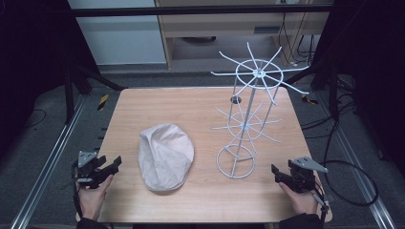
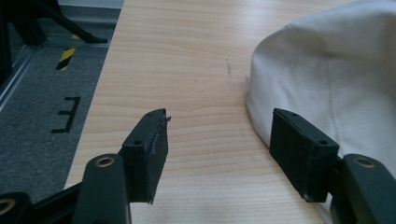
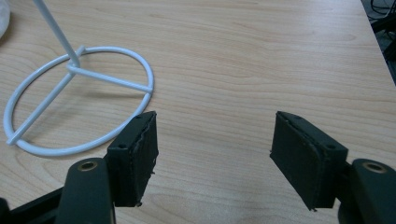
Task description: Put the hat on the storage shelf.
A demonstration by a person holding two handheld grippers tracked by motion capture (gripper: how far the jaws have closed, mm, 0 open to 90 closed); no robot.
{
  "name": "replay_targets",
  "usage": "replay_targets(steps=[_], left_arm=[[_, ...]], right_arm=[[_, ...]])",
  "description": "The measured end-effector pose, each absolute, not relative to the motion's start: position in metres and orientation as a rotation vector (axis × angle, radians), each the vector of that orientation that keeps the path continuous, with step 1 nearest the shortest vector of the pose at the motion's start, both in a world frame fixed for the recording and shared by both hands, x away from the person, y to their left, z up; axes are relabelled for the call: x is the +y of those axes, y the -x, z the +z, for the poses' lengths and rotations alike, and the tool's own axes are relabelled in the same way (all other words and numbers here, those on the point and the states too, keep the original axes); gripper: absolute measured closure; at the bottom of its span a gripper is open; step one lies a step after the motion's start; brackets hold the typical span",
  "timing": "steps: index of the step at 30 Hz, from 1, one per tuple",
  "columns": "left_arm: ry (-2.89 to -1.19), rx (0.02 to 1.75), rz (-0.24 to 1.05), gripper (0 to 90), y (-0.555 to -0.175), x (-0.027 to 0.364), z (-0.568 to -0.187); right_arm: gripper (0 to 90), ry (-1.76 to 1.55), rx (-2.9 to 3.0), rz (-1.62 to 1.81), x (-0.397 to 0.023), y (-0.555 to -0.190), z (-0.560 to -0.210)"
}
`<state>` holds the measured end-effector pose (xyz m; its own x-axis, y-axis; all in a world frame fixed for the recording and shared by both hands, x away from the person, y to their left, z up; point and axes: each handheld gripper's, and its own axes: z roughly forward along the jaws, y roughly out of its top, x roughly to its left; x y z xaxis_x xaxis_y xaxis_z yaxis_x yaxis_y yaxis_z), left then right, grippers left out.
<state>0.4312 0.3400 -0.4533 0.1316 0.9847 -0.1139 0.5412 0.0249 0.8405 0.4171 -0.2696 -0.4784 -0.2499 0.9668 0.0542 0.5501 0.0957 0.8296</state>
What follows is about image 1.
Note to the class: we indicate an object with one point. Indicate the white cap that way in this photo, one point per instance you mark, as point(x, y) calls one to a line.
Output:
point(167, 156)

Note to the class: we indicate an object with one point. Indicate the white cabinet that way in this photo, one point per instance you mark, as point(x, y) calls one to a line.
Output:
point(121, 41)

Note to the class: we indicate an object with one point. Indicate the black yellow striped tape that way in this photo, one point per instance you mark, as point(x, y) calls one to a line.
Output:
point(309, 100)
point(102, 102)

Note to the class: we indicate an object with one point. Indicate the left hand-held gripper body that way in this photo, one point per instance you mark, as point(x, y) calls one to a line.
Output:
point(87, 173)

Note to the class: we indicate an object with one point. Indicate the black curtain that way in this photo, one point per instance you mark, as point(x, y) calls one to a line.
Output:
point(375, 70)
point(31, 63)

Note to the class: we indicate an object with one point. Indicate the light wooden desk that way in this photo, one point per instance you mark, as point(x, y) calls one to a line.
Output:
point(223, 25)

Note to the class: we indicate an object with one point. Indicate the black metal stand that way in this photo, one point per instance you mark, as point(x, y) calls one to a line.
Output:
point(332, 92)
point(68, 95)

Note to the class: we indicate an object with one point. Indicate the aluminium floor rail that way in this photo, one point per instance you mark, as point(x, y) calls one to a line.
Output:
point(359, 171)
point(47, 162)

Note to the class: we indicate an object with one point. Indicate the black round table grommet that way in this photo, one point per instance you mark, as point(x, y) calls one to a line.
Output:
point(235, 99)

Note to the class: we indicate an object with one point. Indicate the person's left hand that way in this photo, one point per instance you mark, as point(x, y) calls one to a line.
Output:
point(92, 198)

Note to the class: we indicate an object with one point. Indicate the black horizontal frame bar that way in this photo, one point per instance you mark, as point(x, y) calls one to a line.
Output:
point(191, 11)

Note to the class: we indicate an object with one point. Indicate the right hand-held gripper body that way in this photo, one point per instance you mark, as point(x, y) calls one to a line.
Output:
point(302, 178)

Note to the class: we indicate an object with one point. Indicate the person's right hand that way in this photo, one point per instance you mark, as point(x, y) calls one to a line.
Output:
point(302, 202)

